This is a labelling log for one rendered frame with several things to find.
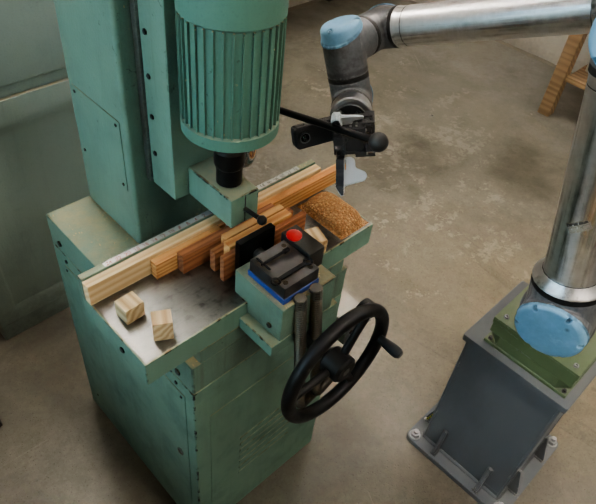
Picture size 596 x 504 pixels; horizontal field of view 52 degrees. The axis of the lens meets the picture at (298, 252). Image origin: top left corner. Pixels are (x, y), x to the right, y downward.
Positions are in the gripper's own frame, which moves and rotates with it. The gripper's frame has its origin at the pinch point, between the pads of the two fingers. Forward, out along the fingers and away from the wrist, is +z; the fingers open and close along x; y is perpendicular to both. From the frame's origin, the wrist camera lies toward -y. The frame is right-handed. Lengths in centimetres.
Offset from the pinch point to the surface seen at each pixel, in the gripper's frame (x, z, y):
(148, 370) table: 25, 29, -33
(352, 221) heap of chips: 20.7, -13.1, 1.6
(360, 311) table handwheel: 23.4, 15.2, 3.8
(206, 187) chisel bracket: 5.1, -1.5, -25.8
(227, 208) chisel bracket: 7.8, 2.4, -21.2
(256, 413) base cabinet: 67, 0, -24
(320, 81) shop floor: 65, -255, -27
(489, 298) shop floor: 110, -101, 49
